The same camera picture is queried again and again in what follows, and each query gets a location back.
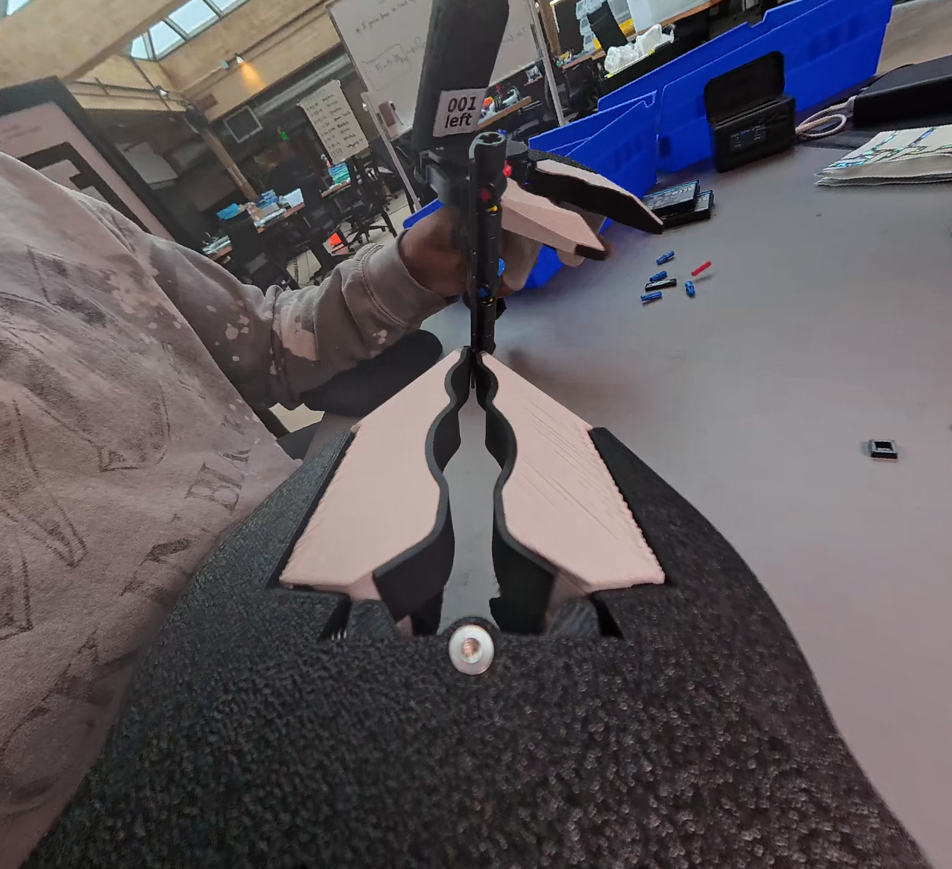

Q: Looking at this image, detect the whiteboard on stand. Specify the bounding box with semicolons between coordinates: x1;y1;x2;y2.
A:
327;0;547;129

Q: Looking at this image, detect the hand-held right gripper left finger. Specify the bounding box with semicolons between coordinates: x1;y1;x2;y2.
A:
279;348;473;635

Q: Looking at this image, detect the person's grey sweatshirt torso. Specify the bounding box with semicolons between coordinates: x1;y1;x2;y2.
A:
0;151;298;869

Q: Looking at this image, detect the black power adapter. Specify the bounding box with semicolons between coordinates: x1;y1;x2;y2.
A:
851;65;952;129

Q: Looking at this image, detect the white coiled cable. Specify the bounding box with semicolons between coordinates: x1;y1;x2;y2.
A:
794;106;850;141

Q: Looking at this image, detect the holographic sticker sheet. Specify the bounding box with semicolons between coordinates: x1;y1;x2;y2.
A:
814;126;952;187

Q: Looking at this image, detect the grey desk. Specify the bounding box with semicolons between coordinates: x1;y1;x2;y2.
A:
283;62;952;869

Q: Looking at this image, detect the person's left forearm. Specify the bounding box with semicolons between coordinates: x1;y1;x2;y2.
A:
134;229;458;409

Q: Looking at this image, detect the white flip chart paper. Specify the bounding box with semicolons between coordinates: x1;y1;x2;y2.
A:
299;80;369;163

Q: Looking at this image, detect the person's left hand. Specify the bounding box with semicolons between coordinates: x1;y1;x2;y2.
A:
398;203;477;301

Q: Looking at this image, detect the black open hard case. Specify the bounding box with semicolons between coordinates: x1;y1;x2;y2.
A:
703;52;797;174

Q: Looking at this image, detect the black brick beam with pins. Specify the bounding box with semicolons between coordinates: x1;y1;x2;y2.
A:
467;127;514;394

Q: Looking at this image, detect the blue plastic bin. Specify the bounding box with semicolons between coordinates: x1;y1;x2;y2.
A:
598;0;908;174
405;91;659;290

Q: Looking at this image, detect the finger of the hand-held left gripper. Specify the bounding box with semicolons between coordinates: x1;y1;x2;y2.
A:
502;181;612;269
530;149;664;236

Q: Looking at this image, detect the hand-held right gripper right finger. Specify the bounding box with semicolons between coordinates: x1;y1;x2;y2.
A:
476;352;666;635

